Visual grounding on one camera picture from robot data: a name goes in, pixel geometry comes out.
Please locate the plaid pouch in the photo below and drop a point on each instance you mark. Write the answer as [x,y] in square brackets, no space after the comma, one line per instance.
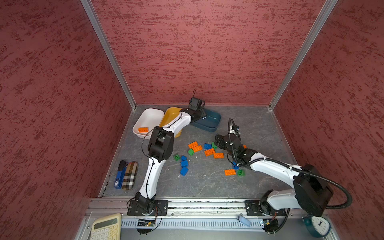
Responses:
[130,176]

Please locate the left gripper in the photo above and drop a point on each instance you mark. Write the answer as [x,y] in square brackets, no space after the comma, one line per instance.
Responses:
[203,113]

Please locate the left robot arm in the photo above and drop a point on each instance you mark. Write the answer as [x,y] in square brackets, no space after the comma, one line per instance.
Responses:
[160,149]

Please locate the teal plastic bin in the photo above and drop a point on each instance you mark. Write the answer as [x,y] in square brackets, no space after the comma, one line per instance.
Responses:
[210,123]

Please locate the orange lego brick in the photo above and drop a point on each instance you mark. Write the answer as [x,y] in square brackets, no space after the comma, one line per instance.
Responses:
[219,155]
[230,172]
[209,152]
[143,130]

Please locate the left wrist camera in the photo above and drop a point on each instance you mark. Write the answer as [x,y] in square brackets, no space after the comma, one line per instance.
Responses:
[196,104]

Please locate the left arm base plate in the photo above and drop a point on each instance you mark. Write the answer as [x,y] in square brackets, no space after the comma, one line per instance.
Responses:
[152,208]

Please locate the blue stapler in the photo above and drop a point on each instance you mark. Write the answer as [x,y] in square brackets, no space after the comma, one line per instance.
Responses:
[120,174]

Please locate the small blue cylinder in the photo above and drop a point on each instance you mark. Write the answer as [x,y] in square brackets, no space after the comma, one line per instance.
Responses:
[244,221]

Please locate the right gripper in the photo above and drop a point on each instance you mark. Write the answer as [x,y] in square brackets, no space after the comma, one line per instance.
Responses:
[217,140]

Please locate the large orange lego plate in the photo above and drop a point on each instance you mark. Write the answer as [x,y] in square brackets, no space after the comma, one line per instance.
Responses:
[195,146]

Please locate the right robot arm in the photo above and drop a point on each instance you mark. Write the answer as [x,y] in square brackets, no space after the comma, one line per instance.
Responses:
[308,191]

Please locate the white plastic bin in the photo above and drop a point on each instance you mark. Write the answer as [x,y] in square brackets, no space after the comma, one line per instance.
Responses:
[149,119]

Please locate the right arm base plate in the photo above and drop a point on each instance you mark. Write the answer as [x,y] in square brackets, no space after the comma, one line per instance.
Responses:
[255,209]

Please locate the yellow plastic bin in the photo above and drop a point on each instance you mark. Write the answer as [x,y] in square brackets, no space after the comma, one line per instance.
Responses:
[171,114]

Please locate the cream calculator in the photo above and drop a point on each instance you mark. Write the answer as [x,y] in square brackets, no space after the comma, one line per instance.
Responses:
[107,228]

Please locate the teal alarm clock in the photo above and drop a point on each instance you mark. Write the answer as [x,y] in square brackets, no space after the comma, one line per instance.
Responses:
[318,227]

